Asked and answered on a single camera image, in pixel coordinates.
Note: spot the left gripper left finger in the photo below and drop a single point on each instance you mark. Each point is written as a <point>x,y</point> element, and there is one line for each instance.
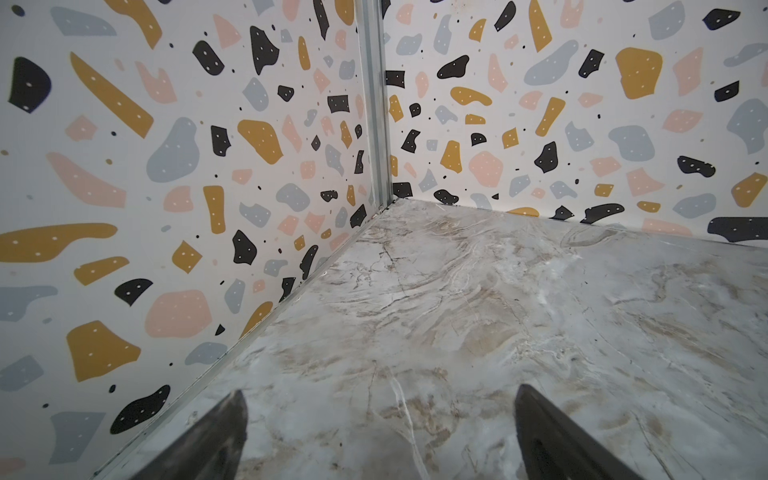
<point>211,449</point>

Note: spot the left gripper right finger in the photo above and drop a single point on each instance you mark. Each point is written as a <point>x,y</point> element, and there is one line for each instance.
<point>554,447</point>

